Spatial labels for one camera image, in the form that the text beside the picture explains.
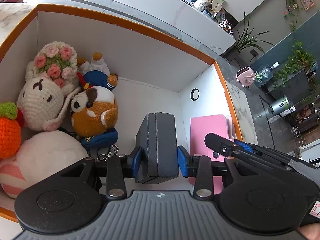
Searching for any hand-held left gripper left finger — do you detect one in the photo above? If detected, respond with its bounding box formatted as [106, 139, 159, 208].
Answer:
[59, 145, 144, 201]

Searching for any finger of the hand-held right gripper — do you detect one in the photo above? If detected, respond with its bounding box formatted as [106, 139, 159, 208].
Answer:
[204, 132, 298, 173]
[231, 140, 296, 165]

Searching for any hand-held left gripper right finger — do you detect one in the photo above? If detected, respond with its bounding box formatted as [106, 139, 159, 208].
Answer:
[177, 145, 264, 202]

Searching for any pink box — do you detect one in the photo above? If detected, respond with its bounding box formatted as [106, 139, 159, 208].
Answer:
[188, 114, 236, 196]

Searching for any black hexagonal box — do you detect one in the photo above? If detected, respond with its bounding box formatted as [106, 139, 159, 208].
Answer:
[135, 112, 180, 185]

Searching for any brown dog plush navy suit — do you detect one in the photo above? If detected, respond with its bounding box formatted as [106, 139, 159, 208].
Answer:
[70, 70, 120, 153]

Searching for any white and pink striped plush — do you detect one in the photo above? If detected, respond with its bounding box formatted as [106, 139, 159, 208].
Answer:
[0, 130, 89, 199]

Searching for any orange cardboard box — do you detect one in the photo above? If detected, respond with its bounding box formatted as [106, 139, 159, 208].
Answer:
[0, 3, 243, 224]

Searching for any white crochet bunny with flowers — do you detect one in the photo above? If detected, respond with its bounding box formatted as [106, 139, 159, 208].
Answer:
[16, 41, 82, 132]

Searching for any orange crochet carrot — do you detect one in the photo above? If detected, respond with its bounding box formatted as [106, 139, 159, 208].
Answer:
[0, 102, 23, 159]

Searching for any person's right hand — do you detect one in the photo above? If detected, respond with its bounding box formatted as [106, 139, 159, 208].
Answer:
[297, 223, 320, 240]

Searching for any silver trash can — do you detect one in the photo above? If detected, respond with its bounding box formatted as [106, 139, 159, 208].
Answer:
[267, 95, 294, 124]

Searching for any pink fan heater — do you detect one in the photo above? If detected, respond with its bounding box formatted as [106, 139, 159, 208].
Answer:
[235, 66, 257, 88]

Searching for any blue water jug with pump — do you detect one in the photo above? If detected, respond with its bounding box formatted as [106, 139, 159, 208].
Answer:
[255, 62, 279, 87]

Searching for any dark grey sideboard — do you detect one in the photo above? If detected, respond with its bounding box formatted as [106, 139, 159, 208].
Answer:
[264, 67, 320, 101]

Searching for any green trailing pothos plant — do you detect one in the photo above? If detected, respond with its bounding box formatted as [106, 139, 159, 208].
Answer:
[272, 41, 318, 98]

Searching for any long-leaf potted plant black pot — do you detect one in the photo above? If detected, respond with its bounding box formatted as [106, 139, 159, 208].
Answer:
[228, 12, 276, 61]

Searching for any black and white cow figurine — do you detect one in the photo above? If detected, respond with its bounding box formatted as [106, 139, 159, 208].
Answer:
[218, 20, 234, 36]

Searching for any hanging vine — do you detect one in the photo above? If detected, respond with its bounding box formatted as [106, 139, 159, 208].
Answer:
[282, 0, 304, 32]

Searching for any white marble tv cabinet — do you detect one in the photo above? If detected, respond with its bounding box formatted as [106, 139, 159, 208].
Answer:
[82, 0, 237, 56]

